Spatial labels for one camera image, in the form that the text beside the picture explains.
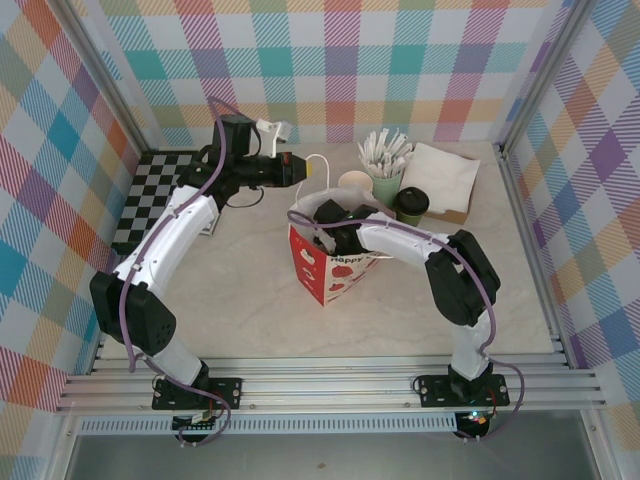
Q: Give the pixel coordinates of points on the aluminium frame post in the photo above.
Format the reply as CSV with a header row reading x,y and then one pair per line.
x,y
110,80
545,75

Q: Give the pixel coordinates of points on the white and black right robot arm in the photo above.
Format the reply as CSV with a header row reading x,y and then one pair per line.
x,y
400,235

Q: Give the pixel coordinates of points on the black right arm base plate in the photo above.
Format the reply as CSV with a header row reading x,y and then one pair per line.
x,y
435,392

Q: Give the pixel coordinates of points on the aluminium side rail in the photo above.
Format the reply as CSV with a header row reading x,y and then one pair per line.
x,y
521,215

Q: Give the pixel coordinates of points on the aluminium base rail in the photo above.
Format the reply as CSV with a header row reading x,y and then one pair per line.
x,y
325,385

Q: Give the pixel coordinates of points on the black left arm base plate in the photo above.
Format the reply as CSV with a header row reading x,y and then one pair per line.
x,y
227,390

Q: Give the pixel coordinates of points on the black and grey checkerboard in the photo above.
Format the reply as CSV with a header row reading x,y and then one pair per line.
x,y
145,190

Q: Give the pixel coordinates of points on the brown cardboard napkin box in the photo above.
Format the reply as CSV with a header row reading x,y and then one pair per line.
x,y
450,217

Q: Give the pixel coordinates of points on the stack of green paper cups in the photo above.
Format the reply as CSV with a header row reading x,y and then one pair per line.
x,y
354,180

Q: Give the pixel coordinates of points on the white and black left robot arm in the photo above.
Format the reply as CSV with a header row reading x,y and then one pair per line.
x,y
175,235

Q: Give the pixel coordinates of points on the small green circuit board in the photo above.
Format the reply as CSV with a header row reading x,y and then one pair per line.
x,y
475,417
200,419

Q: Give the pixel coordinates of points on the white paper napkin stack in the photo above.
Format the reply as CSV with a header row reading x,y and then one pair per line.
x,y
440,175

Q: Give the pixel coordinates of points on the white red printed paper bag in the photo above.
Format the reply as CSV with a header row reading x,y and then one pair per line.
x,y
310,270

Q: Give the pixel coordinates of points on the black plastic cup lid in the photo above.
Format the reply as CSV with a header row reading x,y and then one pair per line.
x,y
413,199

